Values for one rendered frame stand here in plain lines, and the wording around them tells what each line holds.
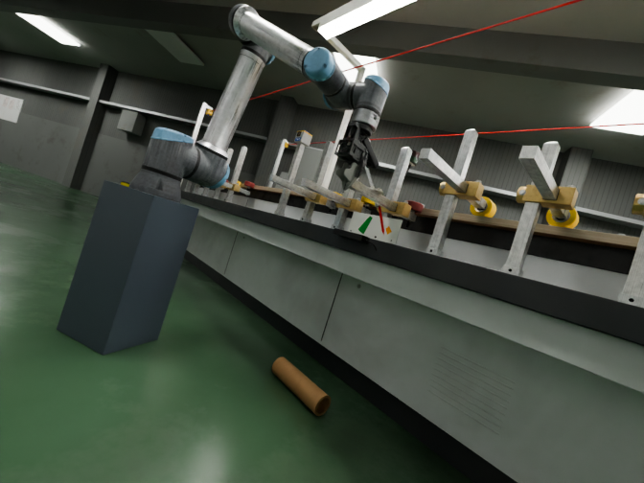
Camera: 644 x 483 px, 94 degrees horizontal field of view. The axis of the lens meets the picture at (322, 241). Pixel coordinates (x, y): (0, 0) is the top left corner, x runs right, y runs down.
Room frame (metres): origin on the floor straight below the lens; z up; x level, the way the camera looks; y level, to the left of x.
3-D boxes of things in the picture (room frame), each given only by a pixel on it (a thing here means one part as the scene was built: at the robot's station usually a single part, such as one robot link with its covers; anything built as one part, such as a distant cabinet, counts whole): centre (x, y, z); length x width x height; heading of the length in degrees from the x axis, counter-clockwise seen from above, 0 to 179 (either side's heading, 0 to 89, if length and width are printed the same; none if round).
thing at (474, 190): (1.05, -0.41, 0.94); 0.14 x 0.06 x 0.05; 43
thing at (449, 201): (1.07, -0.39, 0.93); 0.04 x 0.04 x 0.48; 43
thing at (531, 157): (0.82, -0.55, 0.95); 0.50 x 0.04 x 0.04; 133
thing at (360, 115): (1.00, -0.02, 1.05); 0.10 x 0.09 x 0.05; 43
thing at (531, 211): (0.89, -0.56, 0.87); 0.04 x 0.04 x 0.48; 43
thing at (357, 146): (1.00, -0.01, 0.97); 0.09 x 0.08 x 0.12; 133
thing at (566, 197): (0.87, -0.58, 0.94); 0.14 x 0.06 x 0.05; 43
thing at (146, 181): (1.23, 0.71, 0.65); 0.19 x 0.19 x 0.10
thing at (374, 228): (1.26, -0.18, 0.75); 0.26 x 0.01 x 0.10; 43
